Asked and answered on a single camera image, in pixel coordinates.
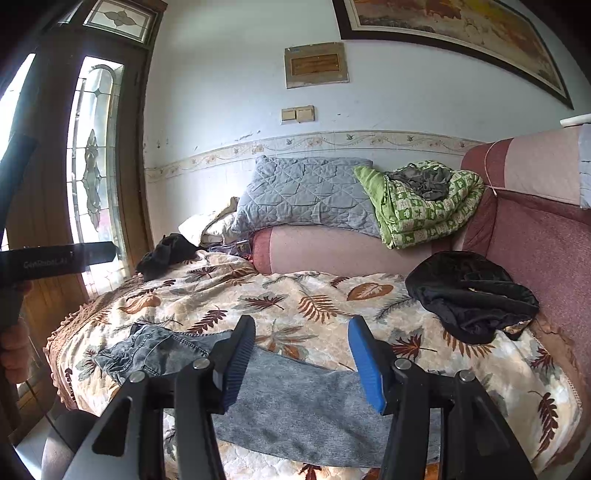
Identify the large shiny black garment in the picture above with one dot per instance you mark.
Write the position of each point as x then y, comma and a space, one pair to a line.
461, 295

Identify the white plastic object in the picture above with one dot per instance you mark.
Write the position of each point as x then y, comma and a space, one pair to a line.
577, 120

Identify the grey quilted pillow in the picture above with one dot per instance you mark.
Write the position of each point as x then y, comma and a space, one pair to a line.
300, 194

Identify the beige wall switch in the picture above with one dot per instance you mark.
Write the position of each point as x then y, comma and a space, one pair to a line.
305, 113
289, 115

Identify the small black garment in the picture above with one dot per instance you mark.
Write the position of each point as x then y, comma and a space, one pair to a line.
166, 256

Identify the leaf print blanket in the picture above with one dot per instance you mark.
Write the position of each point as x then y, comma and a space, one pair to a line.
323, 295

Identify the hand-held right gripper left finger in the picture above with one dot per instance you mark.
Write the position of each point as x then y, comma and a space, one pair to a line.
238, 364

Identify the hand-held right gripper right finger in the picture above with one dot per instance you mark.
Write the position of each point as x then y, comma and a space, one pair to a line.
364, 364

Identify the grey denim pants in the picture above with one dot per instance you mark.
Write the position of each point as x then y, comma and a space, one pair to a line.
295, 401

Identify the framed wall painting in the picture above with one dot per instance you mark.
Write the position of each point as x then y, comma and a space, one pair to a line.
461, 23

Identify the person's left hand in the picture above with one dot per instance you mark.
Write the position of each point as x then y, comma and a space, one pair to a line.
14, 350

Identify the pink and maroon sofa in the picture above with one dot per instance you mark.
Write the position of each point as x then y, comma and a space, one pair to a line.
531, 230

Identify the grey cloth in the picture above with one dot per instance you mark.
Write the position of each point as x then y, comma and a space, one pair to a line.
586, 175

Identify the cream pillow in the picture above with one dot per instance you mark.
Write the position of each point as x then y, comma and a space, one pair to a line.
207, 226

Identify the brown wooden door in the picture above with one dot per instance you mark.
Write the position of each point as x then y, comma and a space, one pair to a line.
51, 161

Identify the dark grey garment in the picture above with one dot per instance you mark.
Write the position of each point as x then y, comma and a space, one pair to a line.
425, 182

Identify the dark blurred bar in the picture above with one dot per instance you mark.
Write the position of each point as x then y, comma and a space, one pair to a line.
18, 166

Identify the stained glass transom window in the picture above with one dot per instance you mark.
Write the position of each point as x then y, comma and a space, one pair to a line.
122, 18

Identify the stained glass door pane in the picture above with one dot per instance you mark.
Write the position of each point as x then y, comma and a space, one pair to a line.
94, 161

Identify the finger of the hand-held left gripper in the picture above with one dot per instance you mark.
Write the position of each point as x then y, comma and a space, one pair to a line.
94, 254

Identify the green printed blanket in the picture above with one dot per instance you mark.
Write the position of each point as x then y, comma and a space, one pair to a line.
415, 221

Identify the framed wall plaque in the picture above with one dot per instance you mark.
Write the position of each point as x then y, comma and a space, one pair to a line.
316, 64

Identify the purple cloth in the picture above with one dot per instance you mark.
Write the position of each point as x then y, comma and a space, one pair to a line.
242, 248

